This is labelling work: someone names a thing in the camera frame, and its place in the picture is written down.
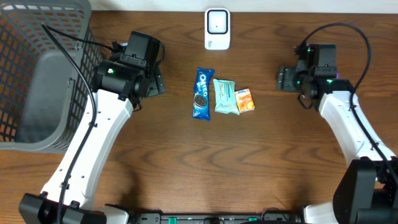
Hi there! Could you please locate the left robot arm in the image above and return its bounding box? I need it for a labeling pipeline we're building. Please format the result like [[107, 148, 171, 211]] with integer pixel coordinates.
[[19, 31, 165, 223]]

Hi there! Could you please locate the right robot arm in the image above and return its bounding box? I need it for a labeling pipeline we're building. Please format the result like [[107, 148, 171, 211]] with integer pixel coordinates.
[[277, 43, 397, 223]]

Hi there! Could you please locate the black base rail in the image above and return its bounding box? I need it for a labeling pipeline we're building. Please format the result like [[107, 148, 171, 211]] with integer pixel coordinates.
[[105, 205, 302, 224]]

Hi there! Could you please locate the blue Oreo cookie pack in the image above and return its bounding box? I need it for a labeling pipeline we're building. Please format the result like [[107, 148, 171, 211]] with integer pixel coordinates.
[[192, 67, 215, 121]]

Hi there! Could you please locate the teal wet wipes pack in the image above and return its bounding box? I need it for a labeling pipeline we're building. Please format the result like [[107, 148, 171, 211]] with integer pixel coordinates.
[[213, 79, 240, 115]]

